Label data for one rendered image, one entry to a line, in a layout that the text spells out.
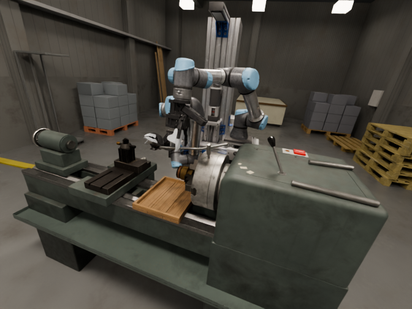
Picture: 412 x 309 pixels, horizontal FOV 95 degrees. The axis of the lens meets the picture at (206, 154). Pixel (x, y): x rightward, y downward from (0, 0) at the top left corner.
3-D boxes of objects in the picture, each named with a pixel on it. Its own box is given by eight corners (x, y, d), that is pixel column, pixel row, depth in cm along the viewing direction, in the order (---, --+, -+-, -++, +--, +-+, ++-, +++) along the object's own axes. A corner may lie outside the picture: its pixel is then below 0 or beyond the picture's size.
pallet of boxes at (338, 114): (338, 132, 716) (351, 95, 664) (349, 138, 634) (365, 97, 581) (300, 127, 740) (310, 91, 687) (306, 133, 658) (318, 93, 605)
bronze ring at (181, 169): (196, 165, 112) (182, 161, 115) (190, 171, 104) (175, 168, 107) (195, 178, 116) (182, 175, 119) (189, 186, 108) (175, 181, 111)
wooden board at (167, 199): (202, 190, 134) (202, 185, 133) (178, 224, 103) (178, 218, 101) (164, 180, 143) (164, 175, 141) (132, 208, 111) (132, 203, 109)
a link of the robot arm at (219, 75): (224, 66, 123) (165, 62, 88) (239, 67, 117) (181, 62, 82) (222, 85, 128) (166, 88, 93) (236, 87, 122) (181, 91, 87)
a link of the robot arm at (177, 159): (188, 165, 134) (186, 151, 136) (172, 167, 130) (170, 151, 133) (186, 168, 141) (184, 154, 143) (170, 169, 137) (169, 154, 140)
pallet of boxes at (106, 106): (115, 121, 597) (110, 81, 550) (138, 125, 582) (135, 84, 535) (84, 131, 488) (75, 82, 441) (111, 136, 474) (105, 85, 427)
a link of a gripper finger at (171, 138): (166, 149, 80) (171, 129, 81) (179, 152, 79) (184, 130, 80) (163, 148, 77) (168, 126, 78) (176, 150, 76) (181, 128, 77)
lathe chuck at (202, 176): (222, 181, 128) (225, 143, 108) (206, 220, 104) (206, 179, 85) (209, 178, 130) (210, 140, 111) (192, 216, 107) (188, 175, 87)
